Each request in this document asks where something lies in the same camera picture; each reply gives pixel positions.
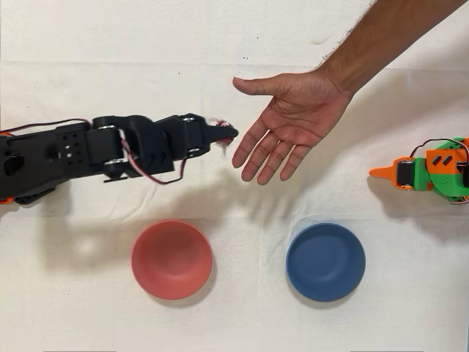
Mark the person's bare forearm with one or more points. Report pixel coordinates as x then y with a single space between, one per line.
384 40

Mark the pink bowl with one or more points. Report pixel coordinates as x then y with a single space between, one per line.
171 259

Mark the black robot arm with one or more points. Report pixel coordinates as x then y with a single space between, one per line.
36 161

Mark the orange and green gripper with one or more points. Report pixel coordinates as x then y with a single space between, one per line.
404 172

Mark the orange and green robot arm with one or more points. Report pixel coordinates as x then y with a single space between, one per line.
439 172

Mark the person's bare hand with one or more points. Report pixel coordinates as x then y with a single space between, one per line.
300 110

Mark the white tablecloth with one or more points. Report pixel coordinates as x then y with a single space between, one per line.
110 55

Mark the pink candy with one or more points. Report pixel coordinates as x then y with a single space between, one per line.
221 122

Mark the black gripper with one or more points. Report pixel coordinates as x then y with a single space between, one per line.
191 136

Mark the blue bowl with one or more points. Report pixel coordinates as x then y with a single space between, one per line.
325 262

